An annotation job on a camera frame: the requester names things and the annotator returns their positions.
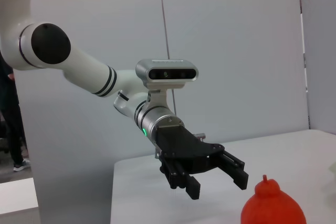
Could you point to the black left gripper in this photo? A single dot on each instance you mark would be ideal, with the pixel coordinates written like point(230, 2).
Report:
point(183, 148)

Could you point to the red-orange knobbed orange fruit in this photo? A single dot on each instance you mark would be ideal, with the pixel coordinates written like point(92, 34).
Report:
point(273, 203)

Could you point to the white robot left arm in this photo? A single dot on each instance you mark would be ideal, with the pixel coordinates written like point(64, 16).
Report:
point(86, 69)

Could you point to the clear greenish glass fruit plate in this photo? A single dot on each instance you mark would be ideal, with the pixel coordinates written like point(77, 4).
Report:
point(330, 167)

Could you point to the person in dark clothes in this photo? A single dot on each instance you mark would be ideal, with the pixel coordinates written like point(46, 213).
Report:
point(10, 119)

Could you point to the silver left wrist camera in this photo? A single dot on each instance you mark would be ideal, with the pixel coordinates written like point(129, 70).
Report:
point(168, 73)

